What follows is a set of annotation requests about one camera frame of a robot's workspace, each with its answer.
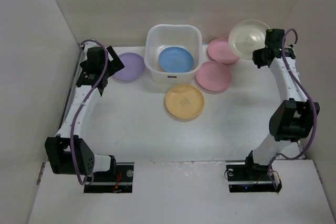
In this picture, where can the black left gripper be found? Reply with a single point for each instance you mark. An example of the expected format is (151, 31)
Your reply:
(115, 65)

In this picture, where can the yellow plate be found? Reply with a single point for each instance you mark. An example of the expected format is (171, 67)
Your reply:
(184, 101)

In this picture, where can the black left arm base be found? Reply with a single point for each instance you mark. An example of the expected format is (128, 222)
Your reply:
(118, 182)

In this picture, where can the white plastic bin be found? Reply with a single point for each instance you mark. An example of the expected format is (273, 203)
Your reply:
(163, 36)

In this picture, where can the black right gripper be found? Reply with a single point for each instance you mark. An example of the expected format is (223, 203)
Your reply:
(260, 57)

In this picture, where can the cream plate back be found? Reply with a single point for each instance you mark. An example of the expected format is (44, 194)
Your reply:
(246, 37)

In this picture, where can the pink plate front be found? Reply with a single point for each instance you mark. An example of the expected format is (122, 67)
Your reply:
(214, 76)

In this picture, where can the blue plate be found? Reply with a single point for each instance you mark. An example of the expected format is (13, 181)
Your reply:
(176, 60)

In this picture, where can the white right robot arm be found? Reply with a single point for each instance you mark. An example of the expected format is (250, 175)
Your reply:
(295, 118)

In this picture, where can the metal rail left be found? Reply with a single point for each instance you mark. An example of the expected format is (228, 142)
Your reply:
(71, 92)

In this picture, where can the purple plate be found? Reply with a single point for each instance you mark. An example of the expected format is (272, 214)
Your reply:
(133, 67)

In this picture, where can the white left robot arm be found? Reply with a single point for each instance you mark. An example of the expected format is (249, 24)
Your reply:
(67, 151)

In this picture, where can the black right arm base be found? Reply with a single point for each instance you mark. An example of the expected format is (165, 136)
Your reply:
(244, 178)

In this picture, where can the pink plate back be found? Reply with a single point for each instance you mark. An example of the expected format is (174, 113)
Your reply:
(219, 50)

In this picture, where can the pink plate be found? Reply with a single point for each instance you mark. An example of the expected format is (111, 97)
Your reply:
(214, 76)
(219, 50)

